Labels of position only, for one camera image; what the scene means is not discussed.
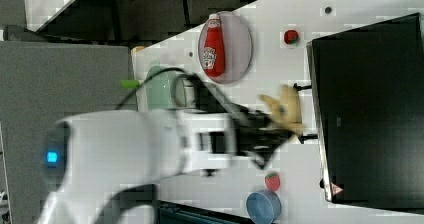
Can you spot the strawberry toy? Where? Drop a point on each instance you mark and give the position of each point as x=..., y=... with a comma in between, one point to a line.
x=272, y=181

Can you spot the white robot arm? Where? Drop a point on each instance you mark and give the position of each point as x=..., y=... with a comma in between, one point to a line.
x=98, y=166

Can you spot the green cylinder toy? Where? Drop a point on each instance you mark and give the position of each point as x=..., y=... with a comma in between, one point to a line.
x=130, y=84

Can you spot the peeled toy banana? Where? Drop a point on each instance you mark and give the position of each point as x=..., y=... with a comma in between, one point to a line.
x=285, y=111

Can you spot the grey round plate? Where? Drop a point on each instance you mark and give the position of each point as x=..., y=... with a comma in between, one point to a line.
x=237, y=45

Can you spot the green plastic colander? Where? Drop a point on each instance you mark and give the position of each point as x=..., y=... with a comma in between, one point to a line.
x=165, y=90

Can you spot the red ketchup bottle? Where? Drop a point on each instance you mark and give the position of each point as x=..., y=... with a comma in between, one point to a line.
x=213, y=47

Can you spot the red tomato toy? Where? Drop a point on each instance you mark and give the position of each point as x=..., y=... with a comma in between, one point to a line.
x=291, y=37

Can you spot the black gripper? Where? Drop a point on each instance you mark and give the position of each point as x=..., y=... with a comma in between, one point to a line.
x=256, y=140

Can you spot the blue cup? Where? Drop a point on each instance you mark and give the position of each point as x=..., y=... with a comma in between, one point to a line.
x=263, y=207

